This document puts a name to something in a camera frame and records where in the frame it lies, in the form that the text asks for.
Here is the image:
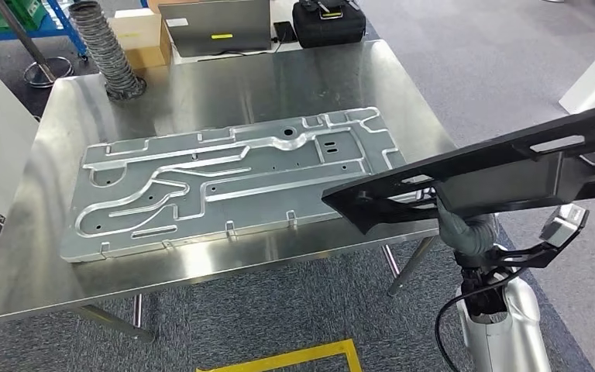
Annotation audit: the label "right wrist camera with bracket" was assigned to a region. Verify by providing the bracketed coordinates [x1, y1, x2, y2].
[482, 203, 590, 272]

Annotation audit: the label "cardboard box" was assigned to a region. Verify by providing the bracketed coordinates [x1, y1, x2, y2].
[107, 7, 173, 71]

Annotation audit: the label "white desk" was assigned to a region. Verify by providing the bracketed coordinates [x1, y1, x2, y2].
[171, 40, 304, 65]

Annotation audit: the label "stainless steel workbench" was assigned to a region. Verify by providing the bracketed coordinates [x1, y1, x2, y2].
[0, 38, 458, 344]

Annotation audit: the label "ribbed grey flexible duct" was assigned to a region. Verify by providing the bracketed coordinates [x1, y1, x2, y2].
[67, 0, 148, 102]

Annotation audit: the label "grey laptop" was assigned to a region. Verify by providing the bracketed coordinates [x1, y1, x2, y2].
[157, 0, 273, 58]

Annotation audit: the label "blue cart frame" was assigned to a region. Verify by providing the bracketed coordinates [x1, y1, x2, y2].
[0, 0, 89, 63]

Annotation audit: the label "long black plastic part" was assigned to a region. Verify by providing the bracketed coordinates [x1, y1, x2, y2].
[322, 98, 595, 236]

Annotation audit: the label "stamped grey metal plate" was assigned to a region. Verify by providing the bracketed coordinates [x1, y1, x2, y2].
[60, 106, 409, 264]

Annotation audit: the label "black carrying case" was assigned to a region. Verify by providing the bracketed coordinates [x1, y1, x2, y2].
[291, 0, 368, 50]

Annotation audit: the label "black camera cable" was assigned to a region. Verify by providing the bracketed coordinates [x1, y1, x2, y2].
[433, 267, 527, 372]

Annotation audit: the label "chrome stanchion post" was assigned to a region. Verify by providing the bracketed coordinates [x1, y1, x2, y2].
[0, 0, 76, 89]

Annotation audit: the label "green plastic crates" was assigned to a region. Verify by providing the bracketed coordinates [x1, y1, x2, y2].
[0, 0, 47, 34]

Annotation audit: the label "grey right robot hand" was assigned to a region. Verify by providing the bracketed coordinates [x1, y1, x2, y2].
[435, 196, 470, 243]

